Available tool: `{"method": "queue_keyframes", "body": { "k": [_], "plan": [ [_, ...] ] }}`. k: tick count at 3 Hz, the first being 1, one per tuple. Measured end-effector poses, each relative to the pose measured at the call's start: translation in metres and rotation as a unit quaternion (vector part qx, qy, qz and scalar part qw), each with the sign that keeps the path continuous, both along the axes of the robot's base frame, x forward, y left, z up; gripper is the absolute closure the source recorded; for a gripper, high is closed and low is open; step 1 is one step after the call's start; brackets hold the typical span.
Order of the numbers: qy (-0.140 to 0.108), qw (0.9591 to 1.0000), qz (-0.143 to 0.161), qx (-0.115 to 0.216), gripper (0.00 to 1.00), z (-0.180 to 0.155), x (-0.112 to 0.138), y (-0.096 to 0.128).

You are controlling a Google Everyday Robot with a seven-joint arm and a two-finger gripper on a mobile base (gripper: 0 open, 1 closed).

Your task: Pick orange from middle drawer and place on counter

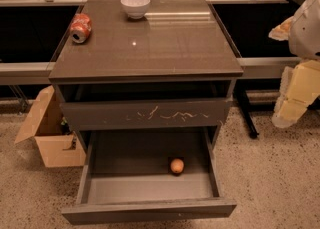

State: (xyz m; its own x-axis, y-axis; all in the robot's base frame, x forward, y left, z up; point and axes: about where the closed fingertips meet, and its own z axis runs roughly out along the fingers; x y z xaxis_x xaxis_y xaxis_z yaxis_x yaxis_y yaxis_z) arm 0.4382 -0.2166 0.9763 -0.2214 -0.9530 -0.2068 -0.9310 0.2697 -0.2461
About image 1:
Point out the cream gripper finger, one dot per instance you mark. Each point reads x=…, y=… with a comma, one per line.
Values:
x=281, y=31
x=299, y=88

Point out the orange fruit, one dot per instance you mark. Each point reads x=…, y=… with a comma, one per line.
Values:
x=177, y=166

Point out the dark grey drawer cabinet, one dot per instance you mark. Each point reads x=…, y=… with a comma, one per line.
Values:
x=176, y=51

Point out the open grey middle drawer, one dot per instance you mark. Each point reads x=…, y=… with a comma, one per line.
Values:
x=127, y=178

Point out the scratched grey top drawer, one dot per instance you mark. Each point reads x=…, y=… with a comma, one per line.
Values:
x=83, y=116

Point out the white ceramic bowl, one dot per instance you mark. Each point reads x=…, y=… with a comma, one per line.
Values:
x=135, y=9

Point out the crushed red soda can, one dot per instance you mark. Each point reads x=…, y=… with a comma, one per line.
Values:
x=80, y=28

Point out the open cardboard box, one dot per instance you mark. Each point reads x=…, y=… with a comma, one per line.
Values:
x=44, y=124

